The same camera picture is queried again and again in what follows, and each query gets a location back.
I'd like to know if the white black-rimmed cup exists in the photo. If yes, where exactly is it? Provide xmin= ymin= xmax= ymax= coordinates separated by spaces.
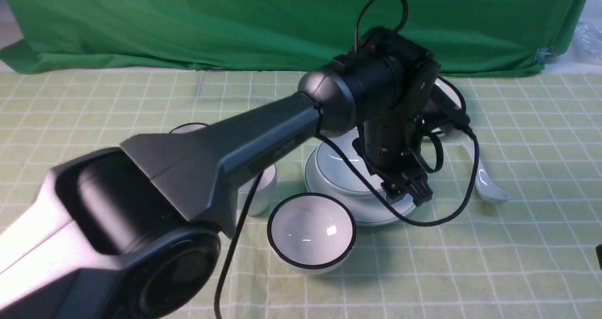
xmin=169 ymin=122 xmax=208 ymax=134

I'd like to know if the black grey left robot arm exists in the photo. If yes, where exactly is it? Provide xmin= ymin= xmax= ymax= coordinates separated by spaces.
xmin=1 ymin=27 xmax=439 ymax=319

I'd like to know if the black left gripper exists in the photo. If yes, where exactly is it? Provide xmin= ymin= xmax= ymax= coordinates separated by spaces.
xmin=353 ymin=27 xmax=440 ymax=206

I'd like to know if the green backdrop cloth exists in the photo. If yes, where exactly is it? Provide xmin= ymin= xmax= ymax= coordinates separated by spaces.
xmin=1 ymin=0 xmax=586 ymax=77

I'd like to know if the pale green cup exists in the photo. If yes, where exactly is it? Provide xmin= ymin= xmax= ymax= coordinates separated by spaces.
xmin=237 ymin=164 xmax=277 ymax=216

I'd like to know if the white ceramic spoon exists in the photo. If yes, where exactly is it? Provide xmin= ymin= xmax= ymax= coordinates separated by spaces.
xmin=461 ymin=138 xmax=510 ymax=205

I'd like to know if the green checkered tablecloth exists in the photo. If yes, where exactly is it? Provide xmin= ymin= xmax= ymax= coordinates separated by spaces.
xmin=0 ymin=70 xmax=602 ymax=319

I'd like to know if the pale green rimmed bowl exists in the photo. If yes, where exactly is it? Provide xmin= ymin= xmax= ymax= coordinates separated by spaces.
xmin=317 ymin=128 xmax=384 ymax=194

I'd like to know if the pale green plate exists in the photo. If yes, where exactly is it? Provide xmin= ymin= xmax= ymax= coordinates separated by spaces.
xmin=304 ymin=148 xmax=398 ymax=226

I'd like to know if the clear plastic bag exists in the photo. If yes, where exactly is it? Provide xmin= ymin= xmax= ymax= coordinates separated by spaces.
xmin=573 ymin=21 xmax=602 ymax=66

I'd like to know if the metal clip on backdrop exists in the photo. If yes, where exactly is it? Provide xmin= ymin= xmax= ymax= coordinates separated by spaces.
xmin=533 ymin=47 xmax=557 ymax=64

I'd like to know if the white illustrated black-rimmed plate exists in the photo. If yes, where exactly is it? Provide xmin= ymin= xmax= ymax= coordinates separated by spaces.
xmin=423 ymin=77 xmax=467 ymax=143

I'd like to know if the white black-rimmed bowl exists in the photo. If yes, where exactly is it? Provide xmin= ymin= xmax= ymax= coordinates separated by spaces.
xmin=267 ymin=192 xmax=357 ymax=276

